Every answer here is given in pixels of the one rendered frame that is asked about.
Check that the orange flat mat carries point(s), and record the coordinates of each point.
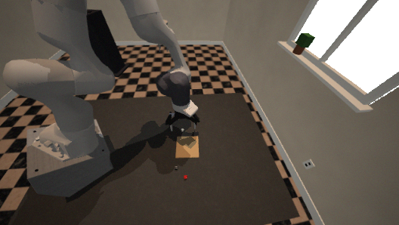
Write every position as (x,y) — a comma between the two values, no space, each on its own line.
(187,147)

